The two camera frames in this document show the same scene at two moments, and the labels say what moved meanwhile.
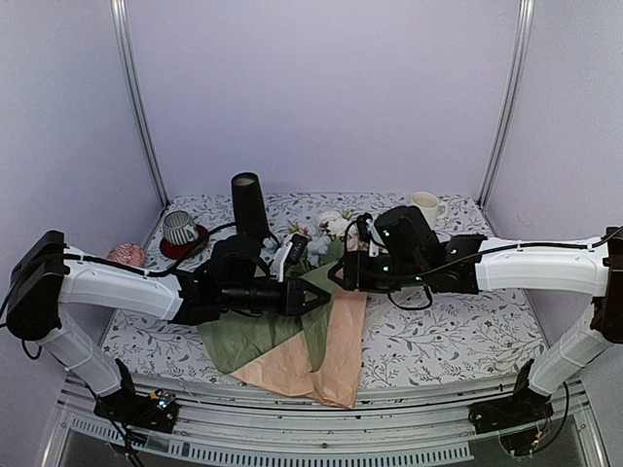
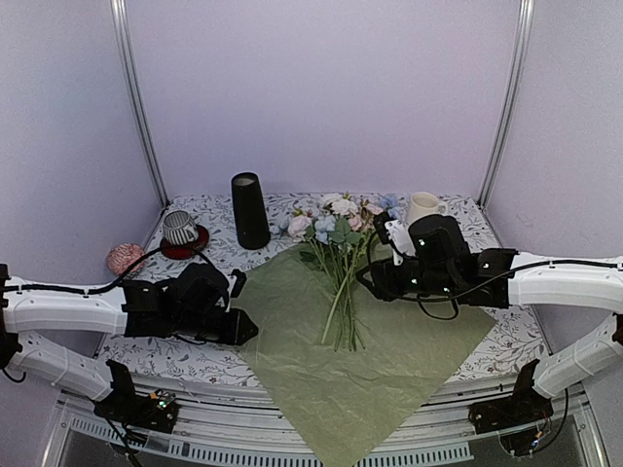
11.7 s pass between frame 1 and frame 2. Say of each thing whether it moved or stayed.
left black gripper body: moved
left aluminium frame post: stayed
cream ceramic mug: stayed
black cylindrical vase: stayed
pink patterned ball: stayed
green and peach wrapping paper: moved
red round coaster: stayed
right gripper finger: moved
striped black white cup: stayed
